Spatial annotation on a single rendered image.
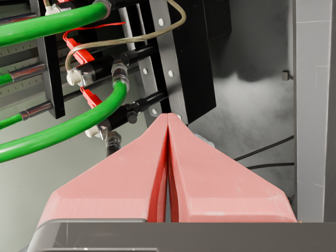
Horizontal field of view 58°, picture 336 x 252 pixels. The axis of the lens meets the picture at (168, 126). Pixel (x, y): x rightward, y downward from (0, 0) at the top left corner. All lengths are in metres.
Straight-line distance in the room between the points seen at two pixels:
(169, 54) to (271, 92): 0.21
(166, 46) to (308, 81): 0.21
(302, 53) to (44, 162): 0.58
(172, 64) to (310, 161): 0.24
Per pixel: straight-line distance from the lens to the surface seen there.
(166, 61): 0.49
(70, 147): 0.77
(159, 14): 0.48
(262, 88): 0.59
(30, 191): 0.77
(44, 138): 0.25
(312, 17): 0.39
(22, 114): 0.62
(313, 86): 0.41
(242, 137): 0.66
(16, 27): 0.24
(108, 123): 0.45
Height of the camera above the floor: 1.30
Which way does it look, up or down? 35 degrees down
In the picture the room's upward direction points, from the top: 121 degrees counter-clockwise
